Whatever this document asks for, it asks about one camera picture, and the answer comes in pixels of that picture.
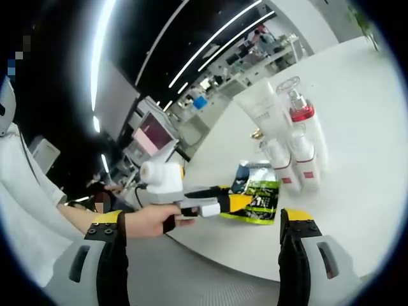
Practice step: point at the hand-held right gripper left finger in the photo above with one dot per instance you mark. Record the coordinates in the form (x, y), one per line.
(95, 274)

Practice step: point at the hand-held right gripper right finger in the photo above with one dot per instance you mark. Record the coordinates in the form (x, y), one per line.
(306, 274)

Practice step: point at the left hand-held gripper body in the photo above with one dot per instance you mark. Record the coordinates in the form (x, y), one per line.
(165, 181)

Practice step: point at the green black skincare sachet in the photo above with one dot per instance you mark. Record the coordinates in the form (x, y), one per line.
(261, 204)

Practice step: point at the small white skincare bottle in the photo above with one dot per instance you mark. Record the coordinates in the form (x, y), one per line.
(306, 165)
(283, 169)

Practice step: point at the gold skincare sachet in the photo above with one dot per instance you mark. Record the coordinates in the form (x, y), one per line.
(257, 134)

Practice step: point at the white skincare tube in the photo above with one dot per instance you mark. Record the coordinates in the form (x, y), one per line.
(261, 108)

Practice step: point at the red collar skincare pump bottle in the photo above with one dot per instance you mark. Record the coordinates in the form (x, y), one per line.
(312, 127)

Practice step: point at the person's left hand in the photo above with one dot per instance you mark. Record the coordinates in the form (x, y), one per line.
(150, 221)

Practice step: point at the black laptop stand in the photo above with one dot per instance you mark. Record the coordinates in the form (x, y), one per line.
(183, 154)

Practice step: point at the blue box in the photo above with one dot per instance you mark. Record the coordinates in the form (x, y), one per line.
(200, 102)

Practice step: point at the white cabinet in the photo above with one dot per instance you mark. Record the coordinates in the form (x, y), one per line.
(44, 153)

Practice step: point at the white chest device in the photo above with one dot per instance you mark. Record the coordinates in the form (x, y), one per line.
(6, 105)

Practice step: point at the potted green plant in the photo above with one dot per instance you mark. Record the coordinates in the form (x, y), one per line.
(363, 25)

